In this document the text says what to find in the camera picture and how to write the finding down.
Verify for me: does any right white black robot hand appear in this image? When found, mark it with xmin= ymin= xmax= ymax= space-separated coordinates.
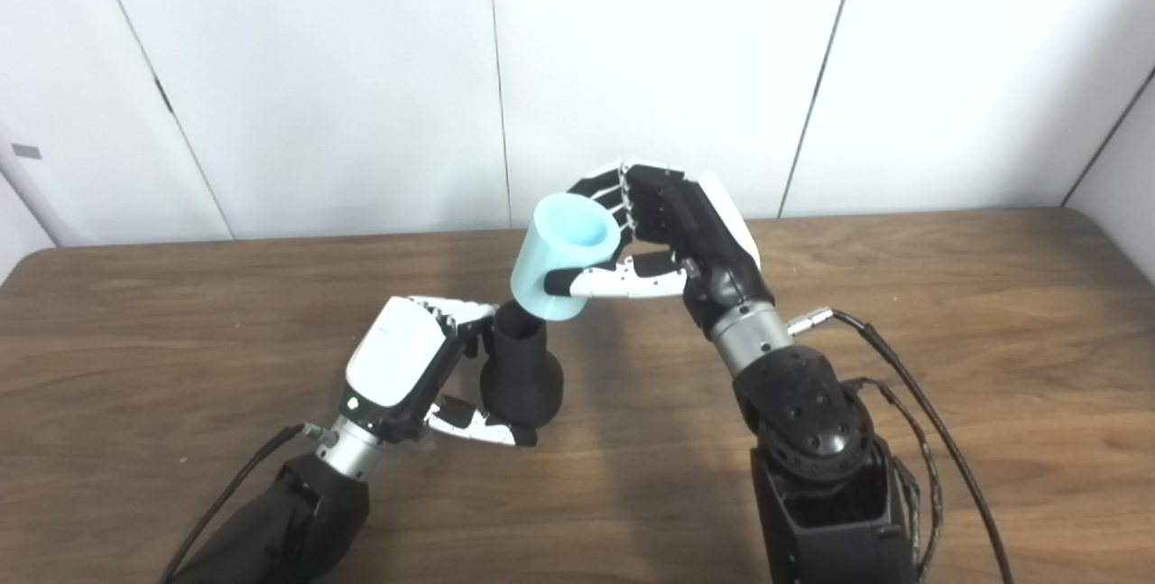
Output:
xmin=544 ymin=160 xmax=777 ymax=332

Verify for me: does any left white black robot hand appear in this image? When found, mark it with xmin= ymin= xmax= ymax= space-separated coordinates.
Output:
xmin=338 ymin=295 xmax=539 ymax=448

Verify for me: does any black flared nozzle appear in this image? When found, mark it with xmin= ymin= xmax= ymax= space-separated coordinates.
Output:
xmin=479 ymin=300 xmax=565 ymax=430

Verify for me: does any light-blue cylindrical hose piece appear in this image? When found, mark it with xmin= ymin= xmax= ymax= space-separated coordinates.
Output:
xmin=511 ymin=192 xmax=622 ymax=322

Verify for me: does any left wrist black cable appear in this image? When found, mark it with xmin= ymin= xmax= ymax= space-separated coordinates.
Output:
xmin=158 ymin=422 xmax=330 ymax=584

